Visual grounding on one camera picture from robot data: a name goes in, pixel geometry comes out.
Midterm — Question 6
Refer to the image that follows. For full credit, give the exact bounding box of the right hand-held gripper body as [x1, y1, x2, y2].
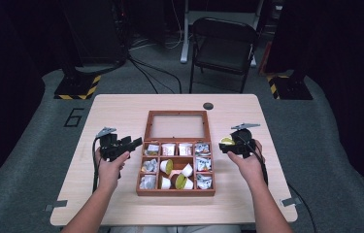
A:
[230, 122, 261, 159]

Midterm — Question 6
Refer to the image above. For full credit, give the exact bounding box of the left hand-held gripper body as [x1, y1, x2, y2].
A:
[95, 126, 132, 162]

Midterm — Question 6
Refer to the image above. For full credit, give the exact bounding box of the brown wooden compartment box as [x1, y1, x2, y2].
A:
[135, 110, 216, 197]

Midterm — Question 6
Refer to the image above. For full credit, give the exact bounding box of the person's right hand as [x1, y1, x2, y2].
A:
[227, 139, 267, 190]

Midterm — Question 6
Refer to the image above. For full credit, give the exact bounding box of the person's left hand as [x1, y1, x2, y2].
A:
[94, 147, 131, 192]

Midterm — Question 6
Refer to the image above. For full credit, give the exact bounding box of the silver crumpled sachet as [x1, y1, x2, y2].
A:
[139, 174, 157, 190]
[145, 144, 160, 156]
[142, 158, 158, 174]

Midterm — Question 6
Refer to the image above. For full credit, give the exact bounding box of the white blue printed sachet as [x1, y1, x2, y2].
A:
[196, 157, 213, 173]
[196, 174, 214, 190]
[194, 143, 211, 156]

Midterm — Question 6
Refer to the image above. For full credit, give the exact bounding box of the red and white sachet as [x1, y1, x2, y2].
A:
[178, 143, 193, 157]
[161, 143, 177, 157]

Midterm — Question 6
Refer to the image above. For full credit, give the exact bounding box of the white capsule with green lid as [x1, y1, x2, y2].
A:
[160, 176, 173, 190]
[181, 163, 194, 178]
[174, 174, 194, 191]
[159, 158, 175, 176]

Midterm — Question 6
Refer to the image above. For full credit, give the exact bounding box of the striped black stand base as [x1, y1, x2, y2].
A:
[53, 73, 102, 101]
[266, 75, 314, 101]

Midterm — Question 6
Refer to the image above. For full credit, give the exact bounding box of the grey tape piece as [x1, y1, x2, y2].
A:
[280, 197, 302, 208]
[44, 199, 69, 213]

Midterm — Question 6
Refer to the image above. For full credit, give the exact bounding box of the black folding chair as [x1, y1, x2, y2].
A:
[188, 17, 259, 94]

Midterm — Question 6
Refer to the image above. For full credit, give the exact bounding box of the black cabinet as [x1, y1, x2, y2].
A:
[60, 0, 129, 68]

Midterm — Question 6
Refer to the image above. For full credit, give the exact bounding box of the dark curtain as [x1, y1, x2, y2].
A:
[0, 0, 66, 202]
[278, 0, 364, 215]

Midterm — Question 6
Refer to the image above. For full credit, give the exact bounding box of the black floor cable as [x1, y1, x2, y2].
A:
[126, 52, 183, 95]

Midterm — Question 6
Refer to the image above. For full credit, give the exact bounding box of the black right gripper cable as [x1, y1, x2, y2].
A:
[239, 135, 317, 233]

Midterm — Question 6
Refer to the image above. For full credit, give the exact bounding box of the white metal desk frame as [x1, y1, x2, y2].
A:
[180, 0, 265, 68]

